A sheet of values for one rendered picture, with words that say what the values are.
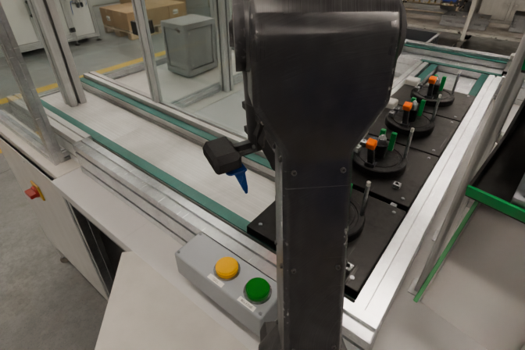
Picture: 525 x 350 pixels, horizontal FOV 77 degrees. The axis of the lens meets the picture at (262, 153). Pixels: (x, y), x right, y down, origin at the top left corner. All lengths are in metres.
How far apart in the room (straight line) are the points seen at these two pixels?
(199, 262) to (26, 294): 1.51
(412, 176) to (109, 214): 0.76
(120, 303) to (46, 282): 1.34
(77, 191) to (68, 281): 1.02
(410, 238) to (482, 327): 0.21
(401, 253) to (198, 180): 0.51
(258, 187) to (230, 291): 0.33
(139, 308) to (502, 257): 0.62
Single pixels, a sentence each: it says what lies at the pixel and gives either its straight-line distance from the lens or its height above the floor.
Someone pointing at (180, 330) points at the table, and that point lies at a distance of 0.70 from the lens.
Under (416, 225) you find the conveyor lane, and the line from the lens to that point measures 0.76.
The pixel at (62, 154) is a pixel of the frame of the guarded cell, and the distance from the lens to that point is 1.20.
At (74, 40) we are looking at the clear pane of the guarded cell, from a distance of 1.70.
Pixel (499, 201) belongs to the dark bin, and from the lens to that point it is 0.47.
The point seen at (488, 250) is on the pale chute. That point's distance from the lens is 0.60.
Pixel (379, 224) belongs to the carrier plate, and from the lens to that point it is 0.72.
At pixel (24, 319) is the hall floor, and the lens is 1.99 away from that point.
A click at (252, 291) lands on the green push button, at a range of 0.59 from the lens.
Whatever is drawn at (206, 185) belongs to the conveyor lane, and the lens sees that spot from 0.87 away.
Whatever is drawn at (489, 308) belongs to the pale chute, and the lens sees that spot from 0.60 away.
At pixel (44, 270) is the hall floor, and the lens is 2.14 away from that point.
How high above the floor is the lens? 1.46
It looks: 34 degrees down
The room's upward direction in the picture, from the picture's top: straight up
